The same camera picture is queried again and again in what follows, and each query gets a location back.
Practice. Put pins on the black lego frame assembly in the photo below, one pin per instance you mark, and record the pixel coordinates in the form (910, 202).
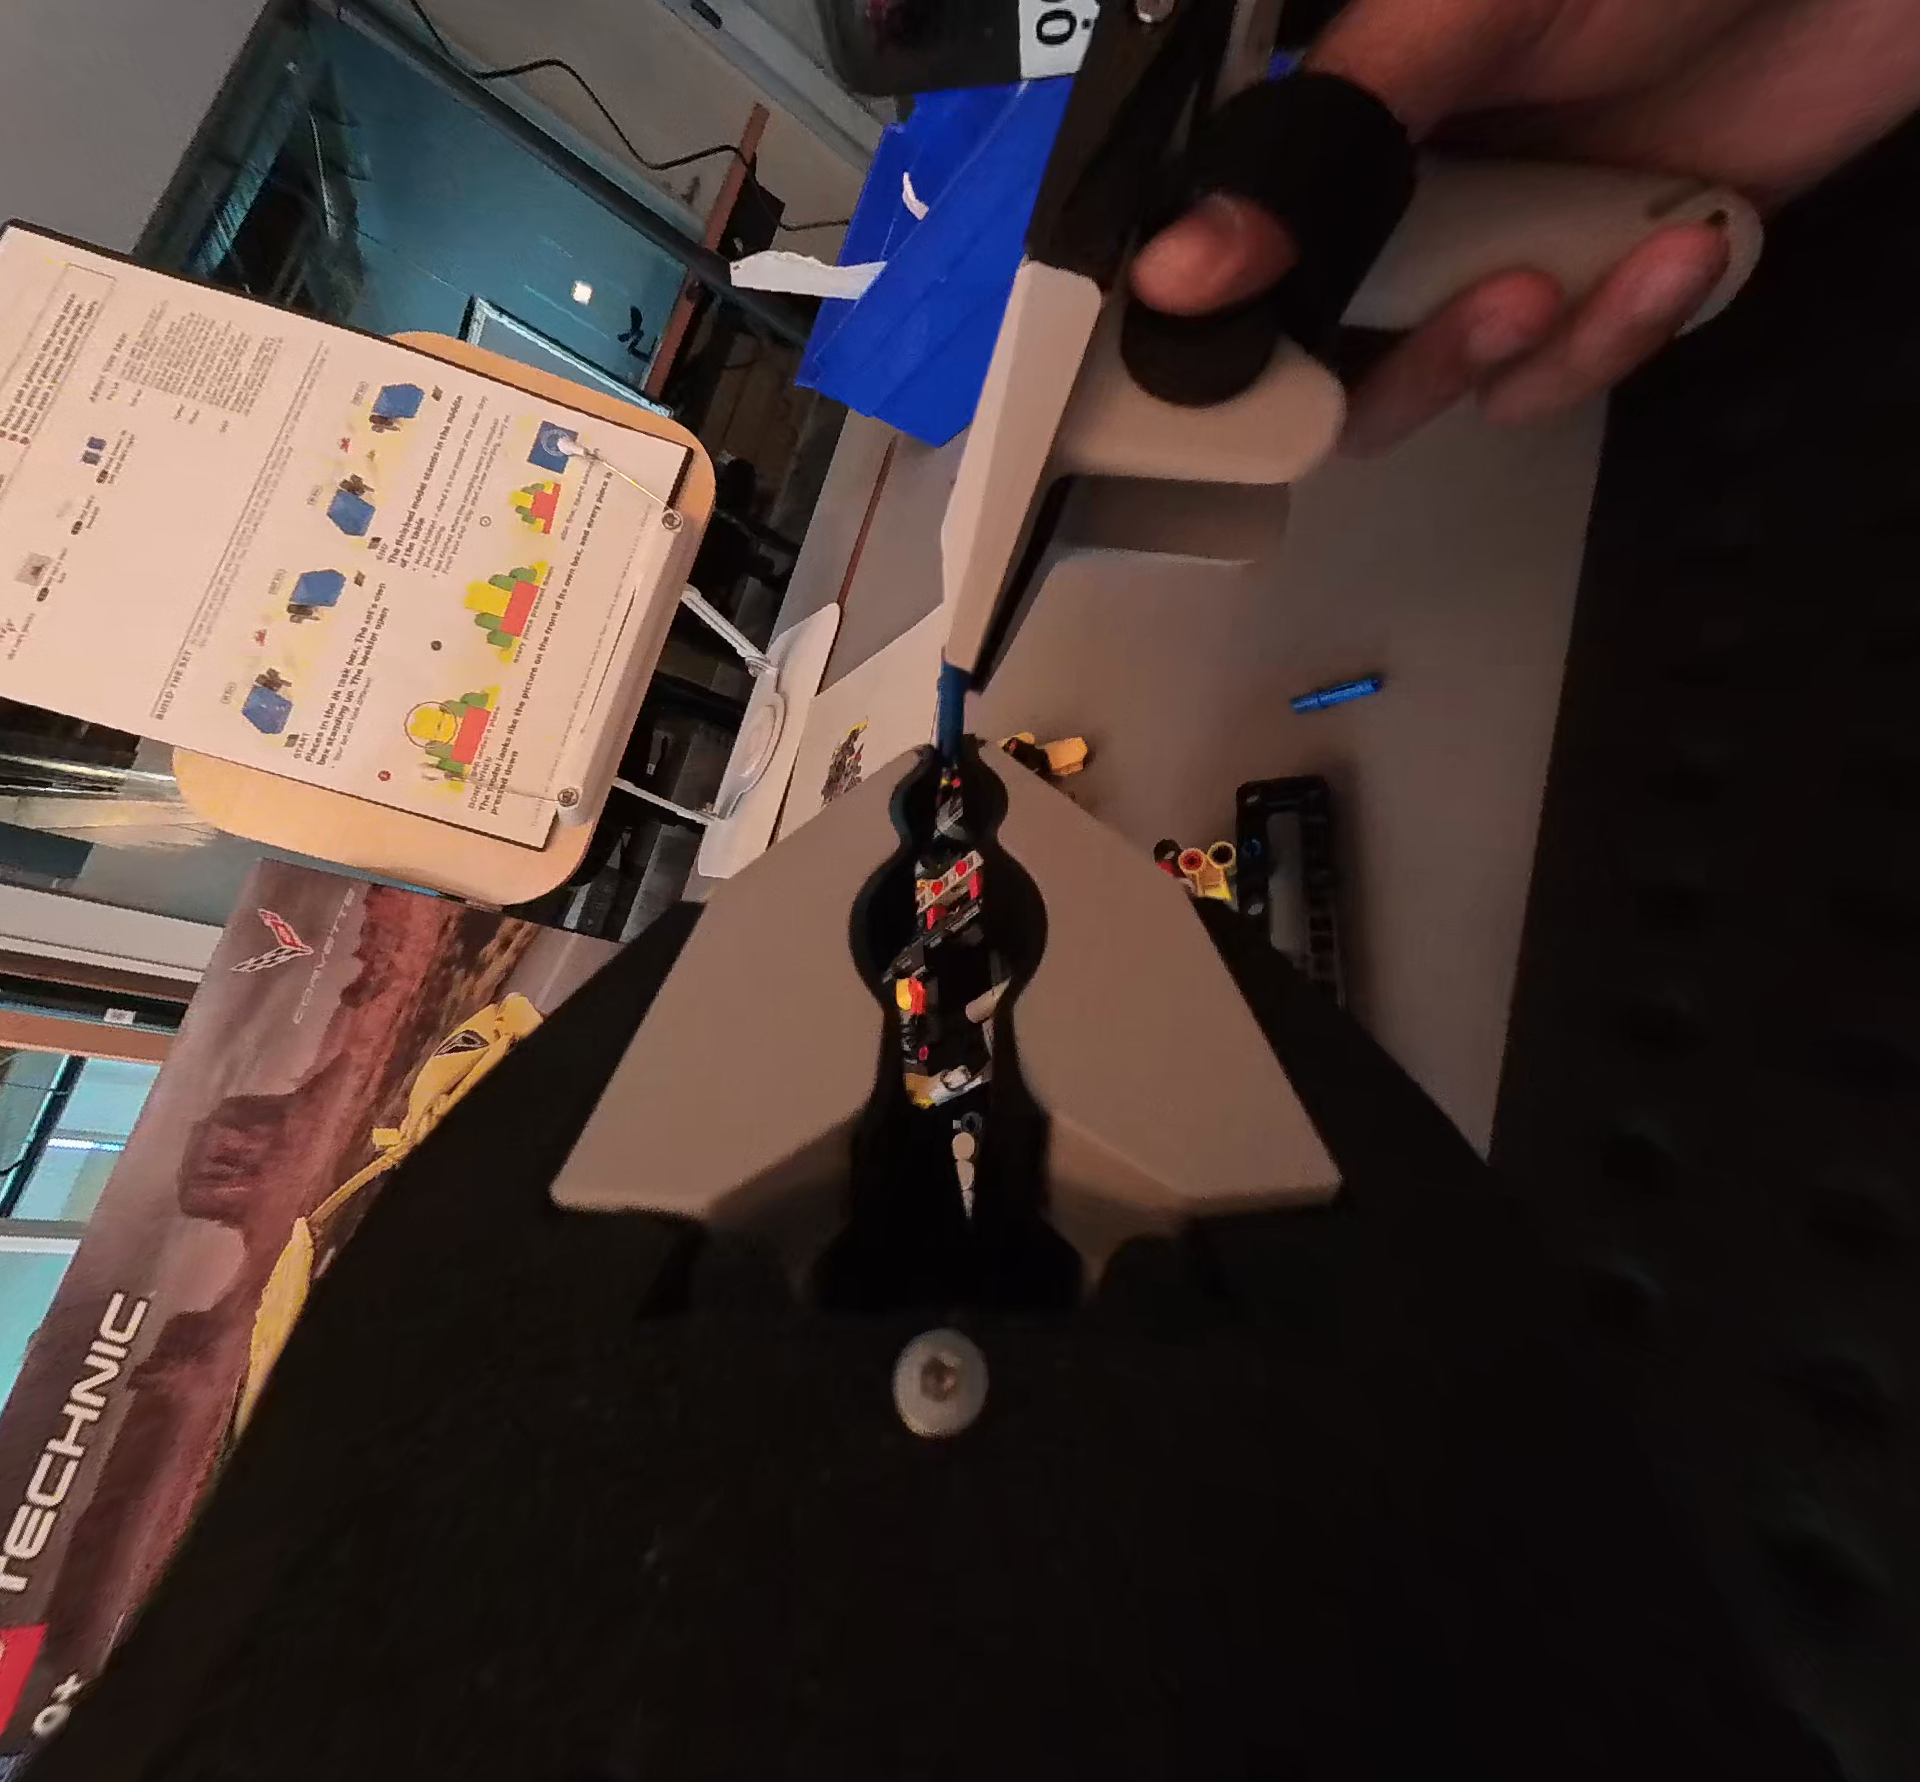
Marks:
(1291, 882)

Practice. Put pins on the lego set box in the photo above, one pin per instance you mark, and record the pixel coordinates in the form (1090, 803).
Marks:
(225, 1138)

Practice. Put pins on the blue lego axle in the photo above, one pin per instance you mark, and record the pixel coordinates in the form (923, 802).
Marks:
(1335, 694)

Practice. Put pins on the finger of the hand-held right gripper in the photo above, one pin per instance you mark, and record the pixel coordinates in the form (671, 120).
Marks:
(1022, 431)

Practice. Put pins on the white paper slip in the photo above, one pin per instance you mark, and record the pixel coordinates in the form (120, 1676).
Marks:
(796, 271)

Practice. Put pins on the blue lego pin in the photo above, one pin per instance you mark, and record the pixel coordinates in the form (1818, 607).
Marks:
(949, 709)

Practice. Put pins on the blue plastic bin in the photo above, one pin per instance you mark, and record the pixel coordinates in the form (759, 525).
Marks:
(931, 282)

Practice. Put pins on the yellow and red lego connector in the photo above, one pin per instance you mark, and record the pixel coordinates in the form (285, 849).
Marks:
(1200, 864)

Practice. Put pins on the lego car chassis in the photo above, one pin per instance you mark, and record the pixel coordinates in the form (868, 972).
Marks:
(947, 897)

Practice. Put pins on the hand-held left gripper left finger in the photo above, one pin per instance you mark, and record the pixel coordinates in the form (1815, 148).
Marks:
(751, 1047)

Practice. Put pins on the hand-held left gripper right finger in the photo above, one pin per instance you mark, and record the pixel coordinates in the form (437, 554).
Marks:
(1155, 1047)

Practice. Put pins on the person's right hand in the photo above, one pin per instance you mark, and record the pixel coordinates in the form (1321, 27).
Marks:
(1649, 13)

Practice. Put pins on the printed instruction sheet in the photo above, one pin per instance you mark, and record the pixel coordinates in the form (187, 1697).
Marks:
(301, 523)

